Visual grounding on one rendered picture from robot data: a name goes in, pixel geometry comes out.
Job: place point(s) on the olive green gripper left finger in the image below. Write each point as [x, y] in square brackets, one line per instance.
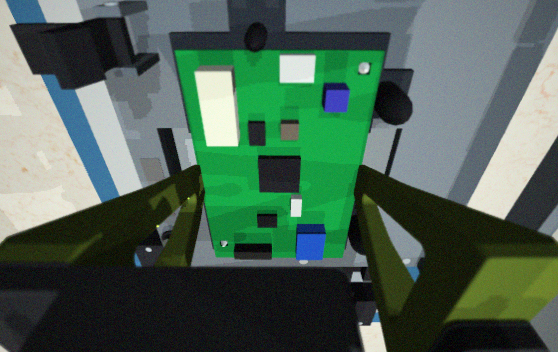
[107, 234]

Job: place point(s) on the green circuit board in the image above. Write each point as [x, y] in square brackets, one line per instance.
[279, 135]

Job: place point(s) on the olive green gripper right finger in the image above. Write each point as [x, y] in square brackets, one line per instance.
[478, 267]

